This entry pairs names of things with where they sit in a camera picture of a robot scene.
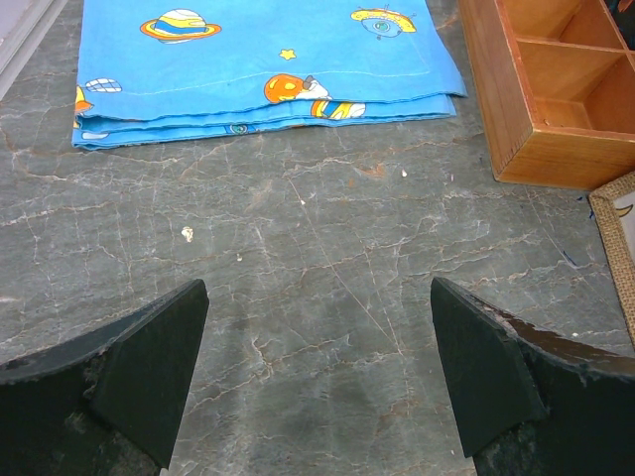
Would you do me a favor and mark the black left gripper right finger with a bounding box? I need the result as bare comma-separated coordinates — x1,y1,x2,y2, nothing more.
431,278,634,475

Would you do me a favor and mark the wooden compartment tray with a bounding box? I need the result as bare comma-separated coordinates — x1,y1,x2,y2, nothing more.
458,0,634,190

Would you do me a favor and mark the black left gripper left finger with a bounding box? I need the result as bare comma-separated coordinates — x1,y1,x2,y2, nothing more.
1,280,209,475

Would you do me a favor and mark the blue space-print cloth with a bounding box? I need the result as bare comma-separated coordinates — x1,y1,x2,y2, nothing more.
71,1,466,150

